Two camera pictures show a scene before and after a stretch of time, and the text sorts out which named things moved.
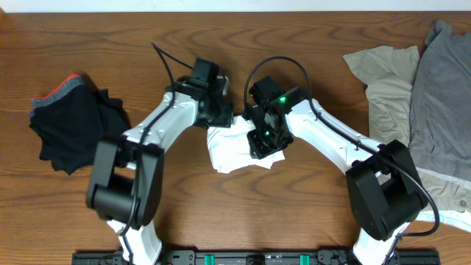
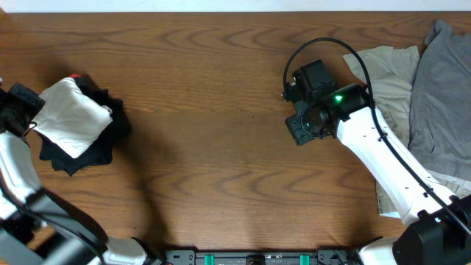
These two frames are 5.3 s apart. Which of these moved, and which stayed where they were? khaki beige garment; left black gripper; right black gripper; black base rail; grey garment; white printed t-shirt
Moved: left black gripper; right black gripper; white printed t-shirt
Stayed: khaki beige garment; black base rail; grey garment
